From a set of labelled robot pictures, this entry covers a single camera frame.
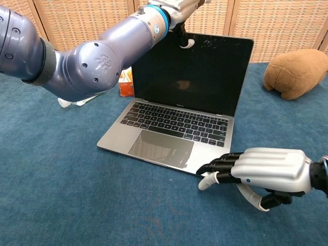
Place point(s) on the clear green-label water bottle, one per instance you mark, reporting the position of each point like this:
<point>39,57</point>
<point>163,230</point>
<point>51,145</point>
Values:
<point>65,103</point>

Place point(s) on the orange snack box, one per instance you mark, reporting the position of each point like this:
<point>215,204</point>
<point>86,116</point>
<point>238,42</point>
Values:
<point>126,85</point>

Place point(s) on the silver laptop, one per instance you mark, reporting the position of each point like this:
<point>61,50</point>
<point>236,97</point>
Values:
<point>179,77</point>

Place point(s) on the blue felt-covered table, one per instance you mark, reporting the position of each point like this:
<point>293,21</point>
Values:
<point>64,179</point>

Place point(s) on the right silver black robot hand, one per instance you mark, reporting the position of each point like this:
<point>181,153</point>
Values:
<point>271,166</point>

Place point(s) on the brown plush toy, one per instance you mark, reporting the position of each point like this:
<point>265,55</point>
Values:
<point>297,74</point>

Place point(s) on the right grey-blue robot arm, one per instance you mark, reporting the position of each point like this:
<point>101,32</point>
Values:
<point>320,176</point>

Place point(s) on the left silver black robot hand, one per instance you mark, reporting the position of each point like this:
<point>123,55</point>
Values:
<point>179,10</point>

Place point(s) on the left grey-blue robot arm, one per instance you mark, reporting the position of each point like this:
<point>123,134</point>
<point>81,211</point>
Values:
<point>89,64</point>

